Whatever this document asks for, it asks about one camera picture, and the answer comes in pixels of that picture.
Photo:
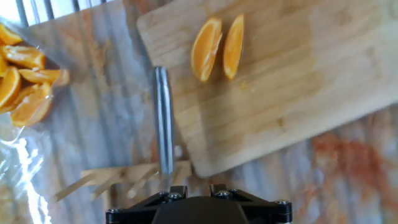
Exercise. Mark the freshly cut orange quarter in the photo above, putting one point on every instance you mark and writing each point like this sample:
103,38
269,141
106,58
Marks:
233,48

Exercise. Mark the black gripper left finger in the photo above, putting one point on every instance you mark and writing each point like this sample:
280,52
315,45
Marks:
133,213

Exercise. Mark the clear plastic bag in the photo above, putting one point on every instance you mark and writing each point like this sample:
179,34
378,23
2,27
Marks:
18,161

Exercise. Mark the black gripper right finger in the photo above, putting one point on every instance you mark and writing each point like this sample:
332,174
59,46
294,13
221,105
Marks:
267,213

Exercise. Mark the small orange slice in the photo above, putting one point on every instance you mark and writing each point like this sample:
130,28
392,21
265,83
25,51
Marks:
31,107
25,57
8,36
8,88
43,76
2,67

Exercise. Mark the marble pattern plastic mat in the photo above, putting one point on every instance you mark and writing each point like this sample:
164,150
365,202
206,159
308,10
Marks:
102,93

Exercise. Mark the bamboo cutting board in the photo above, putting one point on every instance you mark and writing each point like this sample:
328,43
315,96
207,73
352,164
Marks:
295,77

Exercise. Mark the orange half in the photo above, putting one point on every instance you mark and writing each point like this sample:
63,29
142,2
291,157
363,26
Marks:
205,51

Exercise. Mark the steel cleaver knife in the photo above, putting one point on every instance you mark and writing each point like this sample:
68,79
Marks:
164,124

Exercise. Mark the wooden peg rack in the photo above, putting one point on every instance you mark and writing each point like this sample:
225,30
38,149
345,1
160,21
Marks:
124,175

